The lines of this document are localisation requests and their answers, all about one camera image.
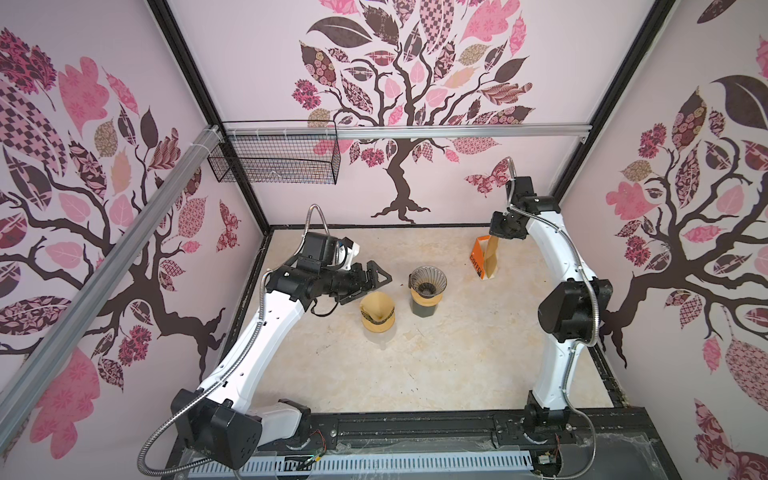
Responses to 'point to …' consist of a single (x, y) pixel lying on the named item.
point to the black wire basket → (277, 152)
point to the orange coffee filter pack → (477, 257)
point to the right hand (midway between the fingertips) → (501, 226)
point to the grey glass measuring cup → (422, 311)
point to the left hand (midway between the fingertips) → (379, 290)
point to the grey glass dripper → (428, 281)
